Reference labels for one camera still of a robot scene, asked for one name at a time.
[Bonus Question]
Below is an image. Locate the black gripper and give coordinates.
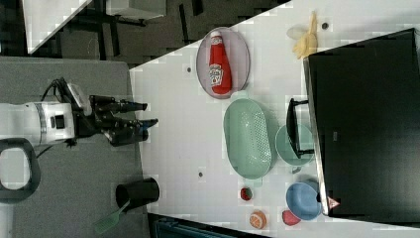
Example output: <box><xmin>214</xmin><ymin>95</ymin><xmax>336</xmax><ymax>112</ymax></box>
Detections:
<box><xmin>59</xmin><ymin>78</ymin><xmax>158</xmax><ymax>147</ymax></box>

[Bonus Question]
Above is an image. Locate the green oval strainer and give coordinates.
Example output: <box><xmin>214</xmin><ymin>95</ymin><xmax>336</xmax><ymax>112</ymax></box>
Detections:
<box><xmin>223</xmin><ymin>91</ymin><xmax>272</xmax><ymax>186</ymax></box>

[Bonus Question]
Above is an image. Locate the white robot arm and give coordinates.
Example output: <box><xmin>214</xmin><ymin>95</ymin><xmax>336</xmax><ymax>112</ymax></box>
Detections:
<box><xmin>1</xmin><ymin>78</ymin><xmax>158</xmax><ymax>204</ymax></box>

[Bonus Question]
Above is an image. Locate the black cylindrical cup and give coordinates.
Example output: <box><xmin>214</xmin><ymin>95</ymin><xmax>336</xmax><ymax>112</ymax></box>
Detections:
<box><xmin>115</xmin><ymin>178</ymin><xmax>160</xmax><ymax>211</ymax></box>

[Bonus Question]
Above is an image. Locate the red plush ketchup bottle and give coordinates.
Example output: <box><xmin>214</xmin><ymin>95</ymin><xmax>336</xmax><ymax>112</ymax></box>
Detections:
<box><xmin>209</xmin><ymin>31</ymin><xmax>232</xmax><ymax>95</ymax></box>

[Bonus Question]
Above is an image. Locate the green spatula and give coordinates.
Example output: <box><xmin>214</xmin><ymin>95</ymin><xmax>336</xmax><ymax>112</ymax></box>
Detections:
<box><xmin>94</xmin><ymin>201</ymin><xmax>130</xmax><ymax>234</ymax></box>

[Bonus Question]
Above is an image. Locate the grey round plate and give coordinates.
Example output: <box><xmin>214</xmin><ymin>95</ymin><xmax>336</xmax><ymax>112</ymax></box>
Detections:
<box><xmin>196</xmin><ymin>27</ymin><xmax>251</xmax><ymax>99</ymax></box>

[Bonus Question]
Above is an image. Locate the small red strawberry toy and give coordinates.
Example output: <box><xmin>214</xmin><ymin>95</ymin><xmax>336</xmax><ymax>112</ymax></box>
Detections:
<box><xmin>240</xmin><ymin>187</ymin><xmax>253</xmax><ymax>201</ymax></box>

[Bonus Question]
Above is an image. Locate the green mug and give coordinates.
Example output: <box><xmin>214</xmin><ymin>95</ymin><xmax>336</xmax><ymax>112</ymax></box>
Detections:
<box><xmin>275</xmin><ymin>124</ymin><xmax>314</xmax><ymax>174</ymax></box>

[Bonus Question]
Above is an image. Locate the orange slice toy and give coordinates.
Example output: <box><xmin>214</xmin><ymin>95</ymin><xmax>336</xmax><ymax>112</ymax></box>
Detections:
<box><xmin>249</xmin><ymin>210</ymin><xmax>266</xmax><ymax>229</ymax></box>

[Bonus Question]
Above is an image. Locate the large red strawberry toy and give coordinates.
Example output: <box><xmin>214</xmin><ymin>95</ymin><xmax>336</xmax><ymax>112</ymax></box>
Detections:
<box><xmin>282</xmin><ymin>210</ymin><xmax>300</xmax><ymax>226</ymax></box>

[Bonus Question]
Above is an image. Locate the blue bowl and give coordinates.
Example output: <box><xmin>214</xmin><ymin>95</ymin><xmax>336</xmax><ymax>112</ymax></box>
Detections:
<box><xmin>285</xmin><ymin>180</ymin><xmax>322</xmax><ymax>221</ymax></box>

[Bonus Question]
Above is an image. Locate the plush peeled banana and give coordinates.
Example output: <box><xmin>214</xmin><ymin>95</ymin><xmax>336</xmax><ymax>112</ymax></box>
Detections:
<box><xmin>286</xmin><ymin>12</ymin><xmax>318</xmax><ymax>59</ymax></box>

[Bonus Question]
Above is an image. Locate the black toaster oven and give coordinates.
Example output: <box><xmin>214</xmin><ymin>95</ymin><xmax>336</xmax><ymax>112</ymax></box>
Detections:
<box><xmin>303</xmin><ymin>29</ymin><xmax>420</xmax><ymax>227</ymax></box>

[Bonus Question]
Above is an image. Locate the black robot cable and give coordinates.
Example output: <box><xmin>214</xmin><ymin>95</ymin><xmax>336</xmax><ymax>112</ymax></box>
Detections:
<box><xmin>35</xmin><ymin>78</ymin><xmax>67</xmax><ymax>160</ymax></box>

